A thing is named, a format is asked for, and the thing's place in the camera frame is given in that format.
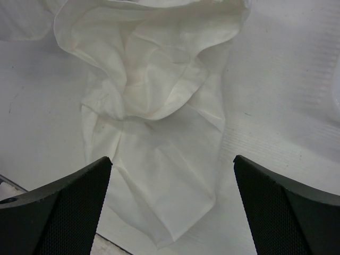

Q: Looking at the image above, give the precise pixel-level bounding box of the white skirt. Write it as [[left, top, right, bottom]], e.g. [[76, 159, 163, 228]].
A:
[[54, 1, 250, 249]]

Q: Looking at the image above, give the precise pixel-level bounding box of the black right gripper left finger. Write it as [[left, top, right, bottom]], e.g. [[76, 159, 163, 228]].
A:
[[1, 157, 112, 254]]

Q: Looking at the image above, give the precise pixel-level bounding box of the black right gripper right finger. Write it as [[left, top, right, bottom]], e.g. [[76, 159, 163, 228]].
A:
[[233, 155, 339, 254]]

